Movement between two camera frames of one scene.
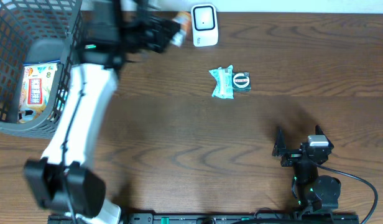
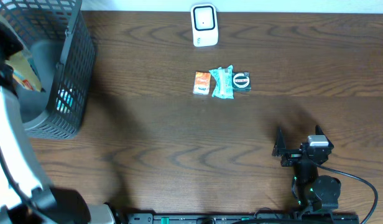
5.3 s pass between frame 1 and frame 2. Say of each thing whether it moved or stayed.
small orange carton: moved
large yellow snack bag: moved
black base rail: stayed
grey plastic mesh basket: stayed
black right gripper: stayed
